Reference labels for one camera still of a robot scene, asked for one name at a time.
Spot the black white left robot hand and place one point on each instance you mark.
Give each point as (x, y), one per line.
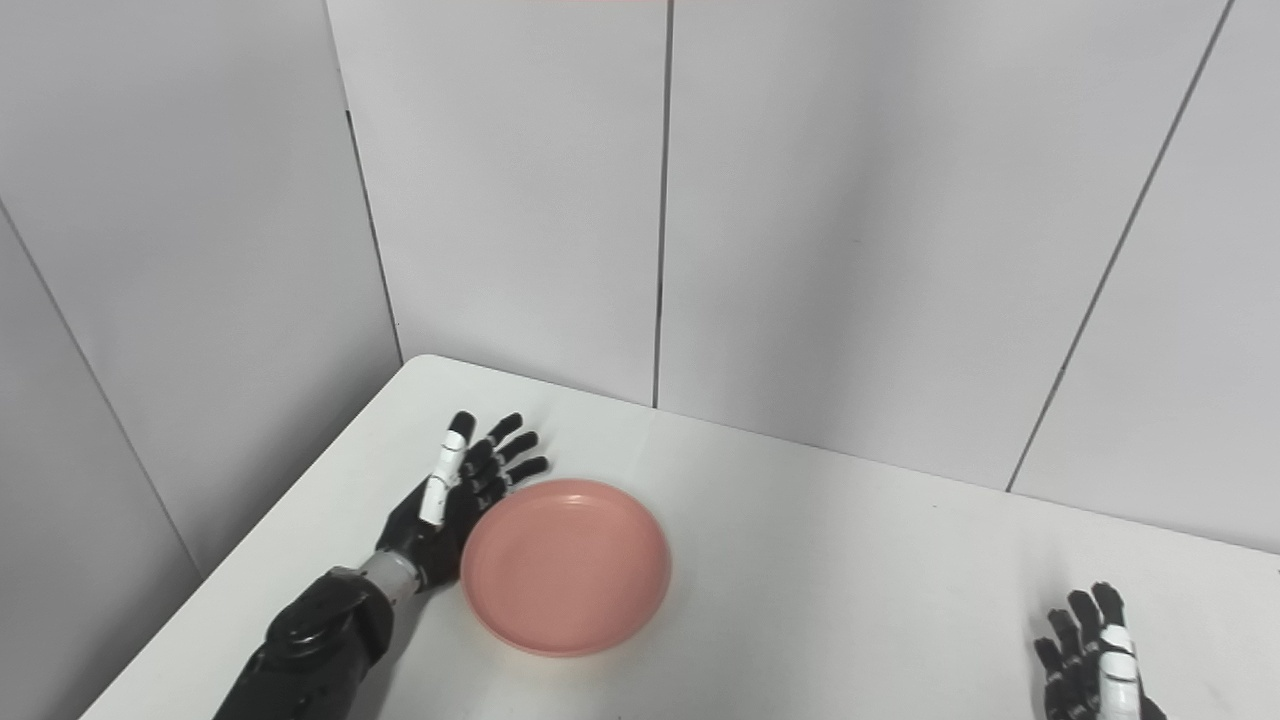
(430, 545)

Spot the pink round plate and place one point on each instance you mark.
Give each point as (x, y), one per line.
(565, 568)

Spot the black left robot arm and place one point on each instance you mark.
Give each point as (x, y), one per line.
(310, 640)

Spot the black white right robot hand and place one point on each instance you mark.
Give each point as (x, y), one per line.
(1075, 690)

